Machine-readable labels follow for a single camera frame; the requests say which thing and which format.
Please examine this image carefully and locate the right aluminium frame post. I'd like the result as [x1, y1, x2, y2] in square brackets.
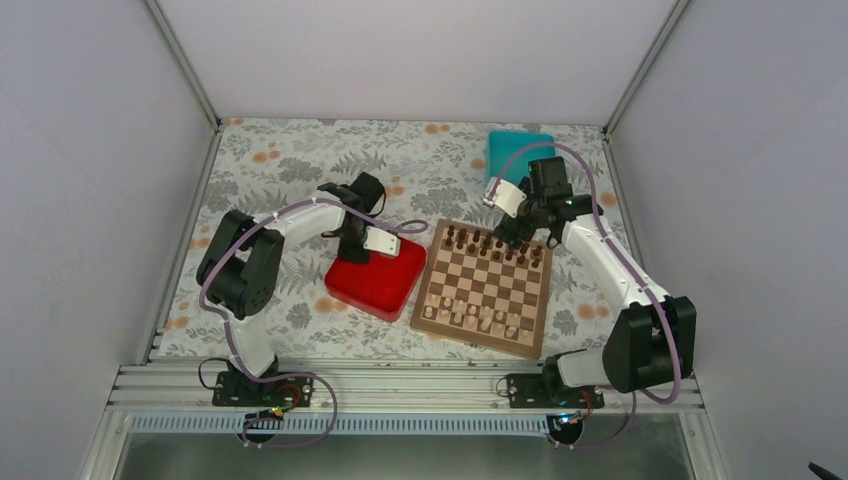
[603, 0, 692, 142]

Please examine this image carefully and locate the wooden chessboard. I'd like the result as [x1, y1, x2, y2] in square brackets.
[410, 219, 552, 360]

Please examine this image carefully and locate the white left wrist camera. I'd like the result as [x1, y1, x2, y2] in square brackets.
[363, 226, 401, 258]

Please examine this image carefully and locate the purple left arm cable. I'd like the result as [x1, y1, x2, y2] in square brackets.
[198, 196, 430, 452]

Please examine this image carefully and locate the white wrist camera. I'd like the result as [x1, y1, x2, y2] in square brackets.
[363, 226, 401, 258]
[483, 177, 527, 218]

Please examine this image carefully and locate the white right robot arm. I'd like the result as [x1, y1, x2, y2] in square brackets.
[484, 157, 696, 407]

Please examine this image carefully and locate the red square plastic tray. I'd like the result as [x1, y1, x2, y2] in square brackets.
[324, 239, 427, 323]

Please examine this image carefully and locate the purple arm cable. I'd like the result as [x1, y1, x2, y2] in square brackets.
[198, 196, 430, 452]
[483, 140, 684, 453]

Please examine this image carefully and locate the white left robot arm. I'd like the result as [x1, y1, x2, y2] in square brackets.
[196, 173, 385, 406]

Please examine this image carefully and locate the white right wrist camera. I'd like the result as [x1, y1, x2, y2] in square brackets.
[483, 177, 527, 218]

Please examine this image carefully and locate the aluminium corner frame post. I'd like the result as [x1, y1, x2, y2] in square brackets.
[141, 0, 221, 131]

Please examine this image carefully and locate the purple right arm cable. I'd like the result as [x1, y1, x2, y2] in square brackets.
[483, 140, 684, 453]

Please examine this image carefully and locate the aluminium front rail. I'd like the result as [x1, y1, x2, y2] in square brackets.
[82, 360, 726, 479]

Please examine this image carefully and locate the floral patterned table mat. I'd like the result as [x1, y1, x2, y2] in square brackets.
[158, 117, 664, 364]

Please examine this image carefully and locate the teal square plastic bin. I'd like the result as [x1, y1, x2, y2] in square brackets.
[484, 130, 557, 185]

